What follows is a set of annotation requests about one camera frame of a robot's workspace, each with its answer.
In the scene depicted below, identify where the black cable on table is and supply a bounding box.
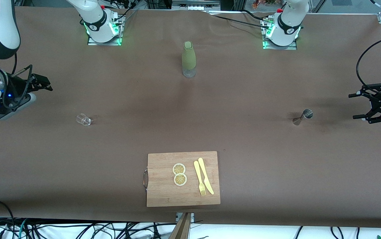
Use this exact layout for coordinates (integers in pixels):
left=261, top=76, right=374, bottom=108
left=206, top=10, right=271, bottom=30

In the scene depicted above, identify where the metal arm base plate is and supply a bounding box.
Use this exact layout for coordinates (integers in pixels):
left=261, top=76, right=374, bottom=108
left=87, top=13, right=123, bottom=46
left=262, top=17, right=298, bottom=50

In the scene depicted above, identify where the steel double jigger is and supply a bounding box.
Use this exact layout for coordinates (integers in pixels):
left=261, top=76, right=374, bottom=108
left=292, top=109, right=314, bottom=126

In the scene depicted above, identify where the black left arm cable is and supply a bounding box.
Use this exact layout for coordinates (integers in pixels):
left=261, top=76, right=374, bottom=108
left=356, top=35, right=381, bottom=91

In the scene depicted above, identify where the teal cable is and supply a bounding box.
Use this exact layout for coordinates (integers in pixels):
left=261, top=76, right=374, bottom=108
left=17, top=218, right=28, bottom=239

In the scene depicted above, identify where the wooden post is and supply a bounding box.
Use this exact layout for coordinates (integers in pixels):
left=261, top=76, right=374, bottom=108
left=169, top=212, right=192, bottom=239

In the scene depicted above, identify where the green sleeved glass bottle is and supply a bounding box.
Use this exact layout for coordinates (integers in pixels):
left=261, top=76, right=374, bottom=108
left=181, top=41, right=197, bottom=78

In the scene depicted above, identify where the clear glass cup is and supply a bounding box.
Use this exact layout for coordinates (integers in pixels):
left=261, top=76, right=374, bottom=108
left=76, top=114, right=92, bottom=127

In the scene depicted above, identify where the brown table cover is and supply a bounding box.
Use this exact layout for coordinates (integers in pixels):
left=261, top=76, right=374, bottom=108
left=0, top=6, right=381, bottom=229

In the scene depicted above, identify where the grey power strip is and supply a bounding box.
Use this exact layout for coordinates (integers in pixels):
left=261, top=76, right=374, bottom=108
left=172, top=0, right=221, bottom=10

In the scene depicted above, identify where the wooden cutting board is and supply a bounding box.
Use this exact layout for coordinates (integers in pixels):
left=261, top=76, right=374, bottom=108
left=143, top=151, right=221, bottom=208

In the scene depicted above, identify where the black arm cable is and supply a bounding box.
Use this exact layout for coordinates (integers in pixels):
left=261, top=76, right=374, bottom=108
left=1, top=53, right=34, bottom=108
left=356, top=35, right=381, bottom=91

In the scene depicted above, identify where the yellow plastic knife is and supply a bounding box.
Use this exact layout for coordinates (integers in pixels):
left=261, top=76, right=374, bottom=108
left=198, top=157, right=215, bottom=195

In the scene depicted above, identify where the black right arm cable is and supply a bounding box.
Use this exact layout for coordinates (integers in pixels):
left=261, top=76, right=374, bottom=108
left=1, top=53, right=34, bottom=108

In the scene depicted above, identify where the small metal bracket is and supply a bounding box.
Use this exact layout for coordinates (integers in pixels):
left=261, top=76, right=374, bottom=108
left=176, top=212, right=195, bottom=223

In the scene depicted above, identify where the yellow plastic fork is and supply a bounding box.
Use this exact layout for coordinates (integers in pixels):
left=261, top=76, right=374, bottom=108
left=194, top=161, right=207, bottom=197

